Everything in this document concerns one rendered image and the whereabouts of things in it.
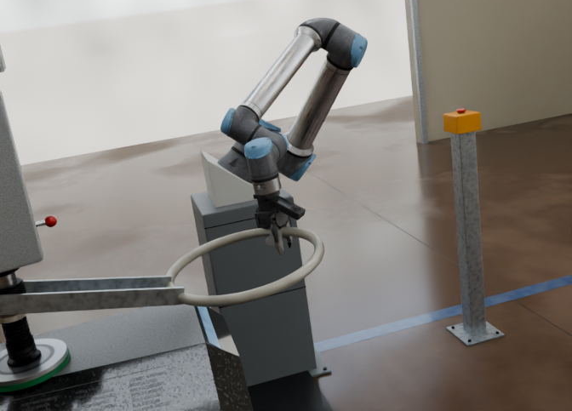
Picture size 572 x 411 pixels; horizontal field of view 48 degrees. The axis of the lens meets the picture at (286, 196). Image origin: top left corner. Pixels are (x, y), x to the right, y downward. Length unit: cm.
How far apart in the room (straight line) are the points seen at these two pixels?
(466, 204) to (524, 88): 521
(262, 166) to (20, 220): 76
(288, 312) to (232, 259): 37
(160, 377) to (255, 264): 117
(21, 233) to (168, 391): 53
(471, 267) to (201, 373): 172
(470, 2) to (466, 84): 90
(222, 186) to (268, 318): 63
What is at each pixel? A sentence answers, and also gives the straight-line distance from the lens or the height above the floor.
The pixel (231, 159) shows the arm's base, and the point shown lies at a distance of 279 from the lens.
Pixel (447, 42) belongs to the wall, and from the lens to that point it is 753.
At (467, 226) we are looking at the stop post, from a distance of 302.
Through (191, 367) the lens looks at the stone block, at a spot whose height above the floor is 76.
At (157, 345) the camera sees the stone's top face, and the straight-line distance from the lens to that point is 177.
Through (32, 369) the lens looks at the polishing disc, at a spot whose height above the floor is 83.
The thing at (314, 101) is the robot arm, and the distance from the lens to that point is 258.
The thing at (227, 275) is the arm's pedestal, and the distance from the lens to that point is 277.
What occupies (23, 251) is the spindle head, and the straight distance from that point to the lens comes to 163.
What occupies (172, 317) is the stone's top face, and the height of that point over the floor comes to 81.
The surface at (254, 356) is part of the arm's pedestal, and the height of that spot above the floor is 16.
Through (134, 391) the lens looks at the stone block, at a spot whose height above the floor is 74.
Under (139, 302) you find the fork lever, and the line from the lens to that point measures 178.
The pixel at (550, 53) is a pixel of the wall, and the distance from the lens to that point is 828.
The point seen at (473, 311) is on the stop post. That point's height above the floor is 14.
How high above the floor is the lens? 159
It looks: 16 degrees down
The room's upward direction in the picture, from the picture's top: 8 degrees counter-clockwise
